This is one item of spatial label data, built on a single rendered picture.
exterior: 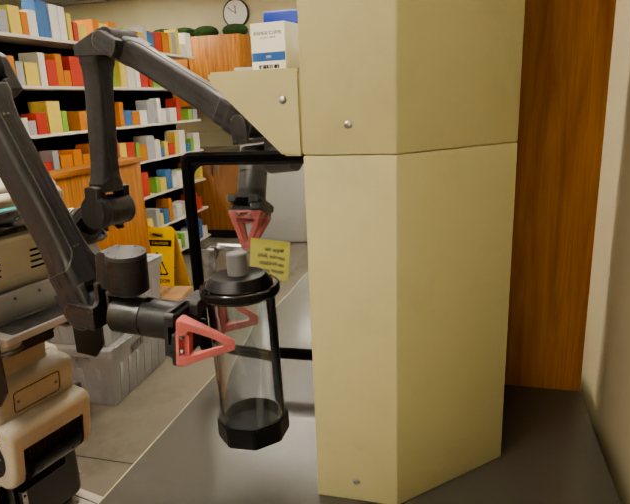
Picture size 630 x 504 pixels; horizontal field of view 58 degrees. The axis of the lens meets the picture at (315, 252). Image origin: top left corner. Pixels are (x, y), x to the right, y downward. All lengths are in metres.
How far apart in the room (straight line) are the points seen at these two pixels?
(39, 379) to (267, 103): 1.00
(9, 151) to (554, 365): 0.96
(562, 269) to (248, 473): 0.63
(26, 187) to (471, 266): 0.63
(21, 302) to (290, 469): 0.75
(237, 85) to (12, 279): 0.84
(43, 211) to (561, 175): 0.81
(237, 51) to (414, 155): 5.72
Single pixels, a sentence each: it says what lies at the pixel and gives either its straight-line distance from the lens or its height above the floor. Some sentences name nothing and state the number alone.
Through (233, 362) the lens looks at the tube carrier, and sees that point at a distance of 0.77.
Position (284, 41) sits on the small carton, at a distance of 0.76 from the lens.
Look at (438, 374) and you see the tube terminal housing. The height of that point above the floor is 1.12.
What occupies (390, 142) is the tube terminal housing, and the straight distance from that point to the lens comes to 0.65.
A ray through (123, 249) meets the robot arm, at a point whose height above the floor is 1.28.
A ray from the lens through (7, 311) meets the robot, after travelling 1.37.
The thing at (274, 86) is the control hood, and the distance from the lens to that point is 0.68.
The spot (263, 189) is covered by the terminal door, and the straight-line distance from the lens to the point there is 1.02.
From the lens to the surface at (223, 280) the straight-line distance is 0.75.
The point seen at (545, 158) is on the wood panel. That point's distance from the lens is 1.03.
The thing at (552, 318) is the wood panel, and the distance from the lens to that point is 1.10.
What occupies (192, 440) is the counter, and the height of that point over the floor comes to 0.94.
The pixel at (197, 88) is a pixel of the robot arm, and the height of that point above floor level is 1.50.
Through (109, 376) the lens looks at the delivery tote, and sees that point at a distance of 3.06.
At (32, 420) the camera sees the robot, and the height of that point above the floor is 0.80.
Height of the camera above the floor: 1.48
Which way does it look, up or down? 15 degrees down
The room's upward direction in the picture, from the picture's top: 2 degrees counter-clockwise
